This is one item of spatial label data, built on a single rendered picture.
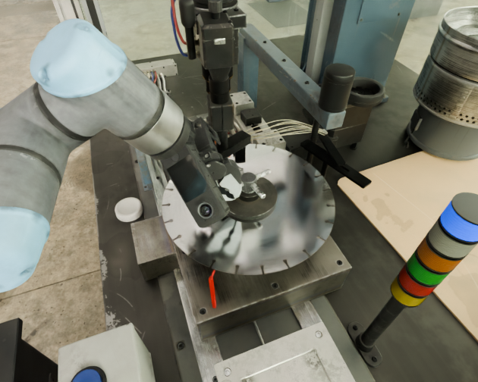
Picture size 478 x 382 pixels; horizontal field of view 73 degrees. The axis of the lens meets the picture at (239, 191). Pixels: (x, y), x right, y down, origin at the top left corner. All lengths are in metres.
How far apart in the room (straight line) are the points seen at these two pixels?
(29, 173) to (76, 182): 1.90
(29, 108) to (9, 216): 0.13
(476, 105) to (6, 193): 1.00
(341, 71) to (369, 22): 0.53
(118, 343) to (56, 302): 1.20
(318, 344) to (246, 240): 0.19
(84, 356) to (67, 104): 0.37
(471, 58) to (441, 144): 0.27
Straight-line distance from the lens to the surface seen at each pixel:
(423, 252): 0.45
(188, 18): 0.49
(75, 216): 2.03
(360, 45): 1.21
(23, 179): 0.33
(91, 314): 1.66
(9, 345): 0.83
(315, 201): 0.63
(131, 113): 0.36
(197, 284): 0.64
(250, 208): 0.59
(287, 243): 0.56
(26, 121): 0.38
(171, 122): 0.39
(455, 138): 1.14
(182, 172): 0.44
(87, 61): 0.33
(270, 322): 0.71
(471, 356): 0.82
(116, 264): 0.82
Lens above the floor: 1.41
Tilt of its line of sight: 47 degrees down
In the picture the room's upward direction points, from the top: straight up
